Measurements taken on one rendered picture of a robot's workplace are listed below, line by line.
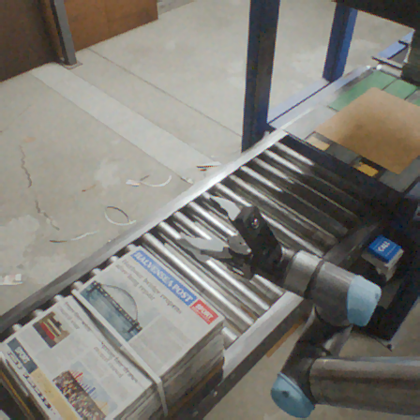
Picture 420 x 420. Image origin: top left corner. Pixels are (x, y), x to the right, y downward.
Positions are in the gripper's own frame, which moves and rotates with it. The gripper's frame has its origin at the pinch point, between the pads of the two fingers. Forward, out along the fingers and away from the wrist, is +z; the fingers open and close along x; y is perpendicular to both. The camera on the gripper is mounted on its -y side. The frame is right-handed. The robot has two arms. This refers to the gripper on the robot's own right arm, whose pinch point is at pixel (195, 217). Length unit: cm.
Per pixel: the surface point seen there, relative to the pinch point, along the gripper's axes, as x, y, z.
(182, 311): -11.6, 18.8, -1.9
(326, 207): 54, 52, -10
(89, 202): 51, 131, 126
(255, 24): 93, 20, 39
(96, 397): -34.8, 15.8, 1.0
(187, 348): -17.8, 18.0, -7.5
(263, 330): 2.8, 44.4, -14.1
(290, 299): 15, 46, -16
